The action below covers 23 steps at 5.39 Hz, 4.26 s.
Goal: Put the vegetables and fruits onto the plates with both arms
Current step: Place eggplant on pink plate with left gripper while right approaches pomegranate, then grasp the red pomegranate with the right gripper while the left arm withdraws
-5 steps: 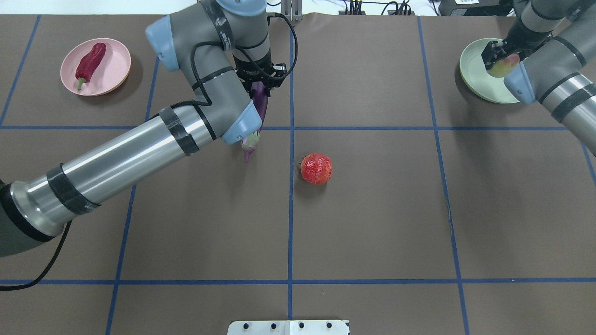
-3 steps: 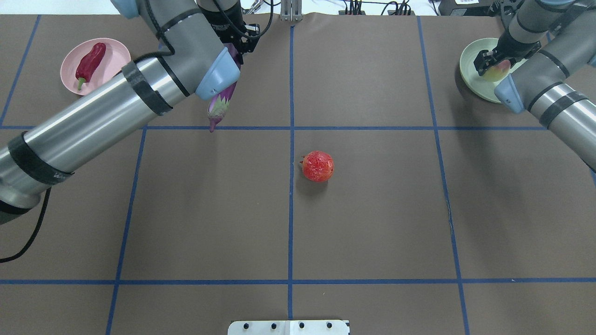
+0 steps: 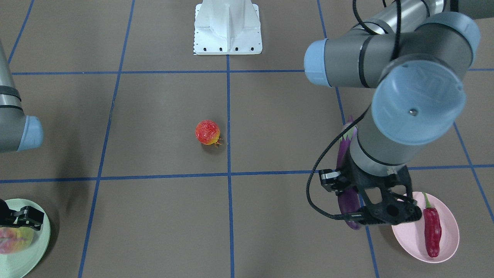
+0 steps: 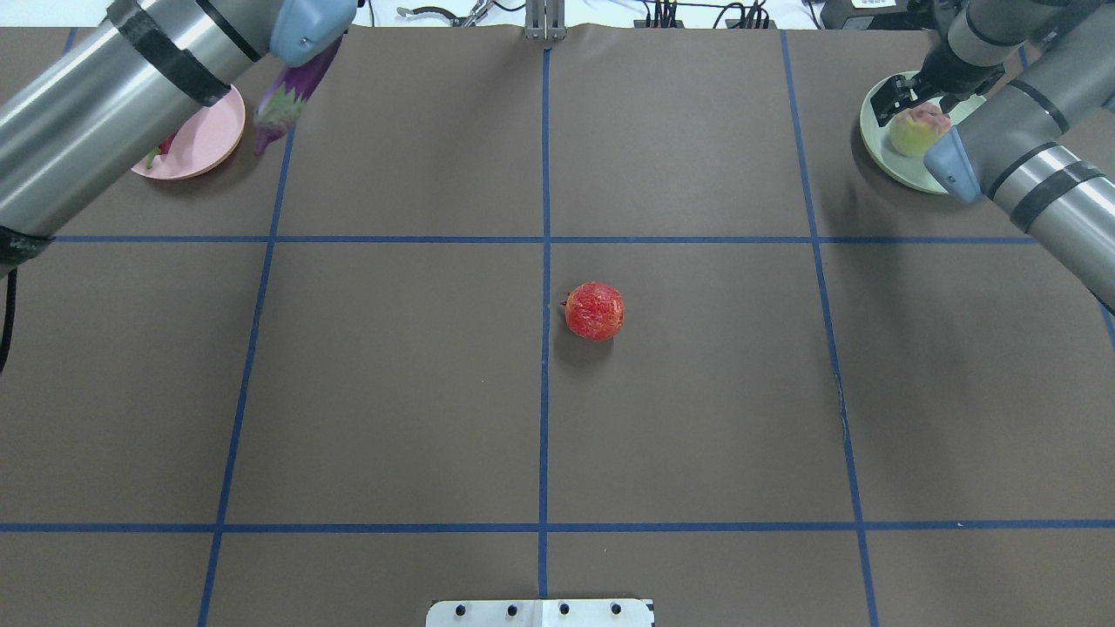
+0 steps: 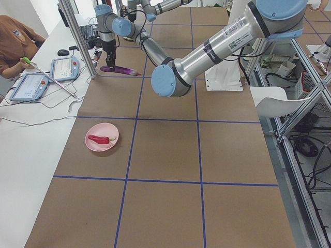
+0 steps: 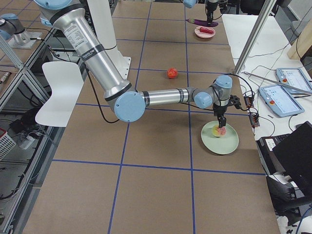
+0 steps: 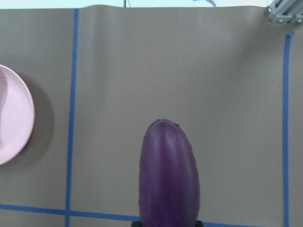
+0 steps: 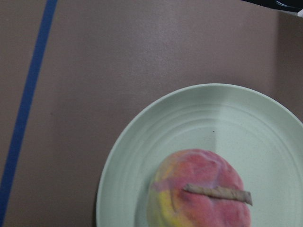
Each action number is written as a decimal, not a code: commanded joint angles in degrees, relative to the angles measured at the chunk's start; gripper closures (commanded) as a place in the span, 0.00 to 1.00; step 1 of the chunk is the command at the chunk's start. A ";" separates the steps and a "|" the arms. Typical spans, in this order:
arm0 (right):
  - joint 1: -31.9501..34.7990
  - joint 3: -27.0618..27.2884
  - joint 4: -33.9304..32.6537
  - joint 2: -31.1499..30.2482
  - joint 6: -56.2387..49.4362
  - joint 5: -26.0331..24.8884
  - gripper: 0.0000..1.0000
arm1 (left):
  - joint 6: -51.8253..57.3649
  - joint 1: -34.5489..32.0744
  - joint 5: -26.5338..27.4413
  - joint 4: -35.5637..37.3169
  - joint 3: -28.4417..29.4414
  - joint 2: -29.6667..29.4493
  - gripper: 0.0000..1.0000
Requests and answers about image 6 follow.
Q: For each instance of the red chili pepper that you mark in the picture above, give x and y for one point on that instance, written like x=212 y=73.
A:
x=205 y=30

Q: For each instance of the white plastic basket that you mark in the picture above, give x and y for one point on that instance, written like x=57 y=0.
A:
x=6 y=143

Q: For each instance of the aluminium frame post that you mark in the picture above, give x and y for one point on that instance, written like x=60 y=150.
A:
x=261 y=19

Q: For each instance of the red pomegranate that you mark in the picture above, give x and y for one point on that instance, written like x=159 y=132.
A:
x=172 y=73

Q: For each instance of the light green plate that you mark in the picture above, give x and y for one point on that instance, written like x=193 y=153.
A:
x=220 y=145

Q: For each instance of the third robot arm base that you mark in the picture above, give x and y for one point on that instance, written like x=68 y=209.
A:
x=15 y=34

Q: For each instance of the black laptop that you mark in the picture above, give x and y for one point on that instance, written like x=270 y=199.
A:
x=290 y=153

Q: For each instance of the near teach pendant tablet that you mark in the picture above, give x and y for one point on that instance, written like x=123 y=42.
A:
x=280 y=101

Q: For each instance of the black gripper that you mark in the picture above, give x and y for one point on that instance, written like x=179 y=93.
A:
x=219 y=110

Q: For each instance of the pink yellow peach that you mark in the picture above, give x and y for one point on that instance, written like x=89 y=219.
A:
x=218 y=132

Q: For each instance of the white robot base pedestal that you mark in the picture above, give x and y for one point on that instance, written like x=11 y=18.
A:
x=104 y=30

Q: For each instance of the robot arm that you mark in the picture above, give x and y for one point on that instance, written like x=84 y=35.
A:
x=125 y=101
x=210 y=7

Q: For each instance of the teach pendant tablet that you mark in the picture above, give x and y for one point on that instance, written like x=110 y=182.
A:
x=280 y=101
x=294 y=77

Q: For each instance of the far teach pendant tablet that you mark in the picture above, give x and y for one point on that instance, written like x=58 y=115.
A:
x=294 y=77

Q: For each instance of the purple eggplant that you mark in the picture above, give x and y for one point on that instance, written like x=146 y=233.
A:
x=202 y=22

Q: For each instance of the pink plate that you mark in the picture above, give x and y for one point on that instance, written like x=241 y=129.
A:
x=203 y=35

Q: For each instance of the white chair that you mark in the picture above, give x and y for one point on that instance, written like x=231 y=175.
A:
x=66 y=83

